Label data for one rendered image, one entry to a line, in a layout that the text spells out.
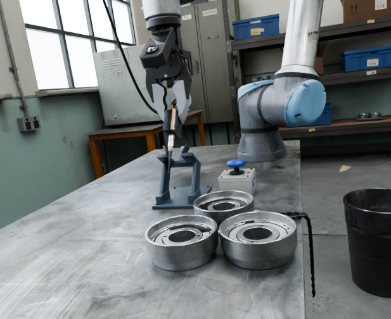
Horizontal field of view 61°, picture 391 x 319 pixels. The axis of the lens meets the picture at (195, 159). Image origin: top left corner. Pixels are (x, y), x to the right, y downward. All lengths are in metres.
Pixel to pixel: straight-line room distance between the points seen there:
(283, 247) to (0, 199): 2.04
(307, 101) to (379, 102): 3.72
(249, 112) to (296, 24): 0.26
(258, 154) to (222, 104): 3.38
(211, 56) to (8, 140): 2.78
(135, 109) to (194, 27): 1.91
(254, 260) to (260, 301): 0.06
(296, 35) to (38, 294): 0.80
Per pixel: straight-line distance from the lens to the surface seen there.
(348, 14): 4.05
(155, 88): 0.71
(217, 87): 4.35
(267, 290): 0.42
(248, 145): 1.00
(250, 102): 0.98
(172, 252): 0.45
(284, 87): 0.90
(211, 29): 4.40
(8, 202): 2.36
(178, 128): 0.69
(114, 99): 2.94
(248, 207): 0.55
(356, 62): 4.03
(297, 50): 0.93
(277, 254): 0.44
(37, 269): 0.57
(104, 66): 2.97
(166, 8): 0.70
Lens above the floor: 1.04
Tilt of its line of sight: 12 degrees down
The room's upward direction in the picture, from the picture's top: 7 degrees counter-clockwise
